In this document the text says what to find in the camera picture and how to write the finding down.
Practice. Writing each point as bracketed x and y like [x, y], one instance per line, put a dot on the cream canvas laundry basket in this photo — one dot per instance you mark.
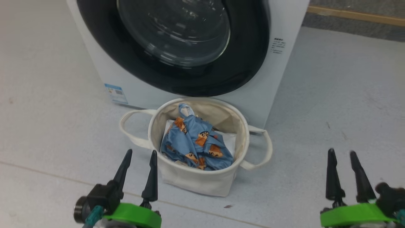
[196, 182]

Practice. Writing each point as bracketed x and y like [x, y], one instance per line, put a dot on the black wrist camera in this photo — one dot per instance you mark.
[101, 196]
[390, 198]

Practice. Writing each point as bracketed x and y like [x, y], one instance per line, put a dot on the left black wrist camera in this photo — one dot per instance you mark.
[101, 196]

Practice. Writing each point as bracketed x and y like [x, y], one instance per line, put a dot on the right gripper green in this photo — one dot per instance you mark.
[354, 215]

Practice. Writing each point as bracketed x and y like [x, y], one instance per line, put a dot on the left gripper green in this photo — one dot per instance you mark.
[136, 215]

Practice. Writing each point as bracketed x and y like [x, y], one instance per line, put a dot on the black round glass washer door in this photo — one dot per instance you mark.
[246, 47]

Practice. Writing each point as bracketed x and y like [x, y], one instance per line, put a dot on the blue energy label sticker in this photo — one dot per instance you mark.
[116, 94]

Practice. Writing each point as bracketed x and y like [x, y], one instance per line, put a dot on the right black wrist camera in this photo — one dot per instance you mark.
[390, 198]

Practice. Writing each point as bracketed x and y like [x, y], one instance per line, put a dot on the white front-load washing machine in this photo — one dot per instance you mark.
[278, 79]

